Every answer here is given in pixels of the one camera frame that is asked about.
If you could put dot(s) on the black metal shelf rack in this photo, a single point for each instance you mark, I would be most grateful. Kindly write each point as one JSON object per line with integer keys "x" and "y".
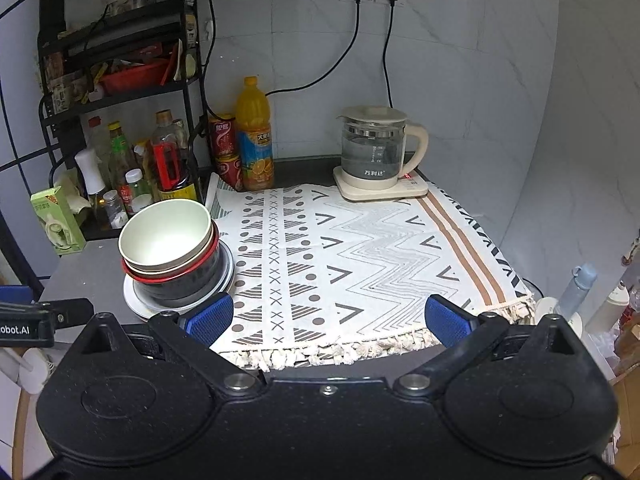
{"x": 50, "y": 50}

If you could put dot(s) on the red and black bowl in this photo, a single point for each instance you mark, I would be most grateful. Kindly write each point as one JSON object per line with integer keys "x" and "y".
{"x": 190, "y": 285}

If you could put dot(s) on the white cap oil sprayer bottle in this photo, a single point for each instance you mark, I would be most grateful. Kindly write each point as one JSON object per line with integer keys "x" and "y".
{"x": 92, "y": 175}

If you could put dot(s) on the cream kettle base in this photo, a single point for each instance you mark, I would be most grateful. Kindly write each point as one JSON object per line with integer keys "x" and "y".
{"x": 385, "y": 191}

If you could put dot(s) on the cardboard box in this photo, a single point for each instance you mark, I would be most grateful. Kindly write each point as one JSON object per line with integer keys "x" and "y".
{"x": 627, "y": 410}

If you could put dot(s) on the clear bottle red cap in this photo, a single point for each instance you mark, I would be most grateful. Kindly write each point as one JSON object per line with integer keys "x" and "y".
{"x": 96, "y": 135}

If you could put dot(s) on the blue grey thermos bottle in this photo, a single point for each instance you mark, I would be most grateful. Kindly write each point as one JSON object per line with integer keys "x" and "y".
{"x": 577, "y": 287}

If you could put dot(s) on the cream bowl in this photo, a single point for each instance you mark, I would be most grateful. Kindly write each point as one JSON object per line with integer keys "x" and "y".
{"x": 165, "y": 235}
{"x": 207, "y": 252}

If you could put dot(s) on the glass electric kettle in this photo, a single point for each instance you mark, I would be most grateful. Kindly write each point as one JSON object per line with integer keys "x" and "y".
{"x": 375, "y": 150}

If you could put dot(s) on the yellow oil bottle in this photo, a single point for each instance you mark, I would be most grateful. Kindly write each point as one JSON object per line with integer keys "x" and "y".
{"x": 144, "y": 160}

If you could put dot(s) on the green carton box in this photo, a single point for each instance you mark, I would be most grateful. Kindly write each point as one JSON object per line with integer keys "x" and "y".
{"x": 57, "y": 222}

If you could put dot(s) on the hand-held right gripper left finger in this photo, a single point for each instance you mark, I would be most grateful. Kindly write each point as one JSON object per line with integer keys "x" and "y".
{"x": 210, "y": 319}

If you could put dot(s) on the small white jar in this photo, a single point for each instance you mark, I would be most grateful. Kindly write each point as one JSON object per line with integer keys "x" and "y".
{"x": 141, "y": 204}

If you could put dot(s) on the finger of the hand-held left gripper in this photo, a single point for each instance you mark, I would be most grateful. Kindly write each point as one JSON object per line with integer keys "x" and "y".
{"x": 70, "y": 312}

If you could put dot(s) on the small clear spice jar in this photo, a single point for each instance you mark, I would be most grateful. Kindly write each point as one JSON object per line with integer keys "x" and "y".
{"x": 115, "y": 210}

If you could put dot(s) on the red plastic basket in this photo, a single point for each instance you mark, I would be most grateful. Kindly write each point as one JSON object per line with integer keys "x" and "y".
{"x": 132, "y": 77}

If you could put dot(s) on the cream cloth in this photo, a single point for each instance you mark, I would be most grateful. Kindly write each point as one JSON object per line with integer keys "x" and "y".
{"x": 70, "y": 190}

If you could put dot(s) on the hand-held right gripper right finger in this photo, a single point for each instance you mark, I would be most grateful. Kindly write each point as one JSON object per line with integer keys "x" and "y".
{"x": 445, "y": 321}

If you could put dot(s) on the orange juice bottle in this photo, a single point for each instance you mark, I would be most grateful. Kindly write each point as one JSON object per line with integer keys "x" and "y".
{"x": 255, "y": 150}

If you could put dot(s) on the white cap seasoning bottle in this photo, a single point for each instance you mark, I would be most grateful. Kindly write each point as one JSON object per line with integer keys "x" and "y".
{"x": 136, "y": 182}

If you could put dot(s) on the green label bottle yellow cap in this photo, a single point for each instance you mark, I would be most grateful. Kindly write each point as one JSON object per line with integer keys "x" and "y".
{"x": 121, "y": 155}

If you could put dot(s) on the patterned fringed table mat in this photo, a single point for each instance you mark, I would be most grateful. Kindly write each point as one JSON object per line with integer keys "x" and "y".
{"x": 350, "y": 260}

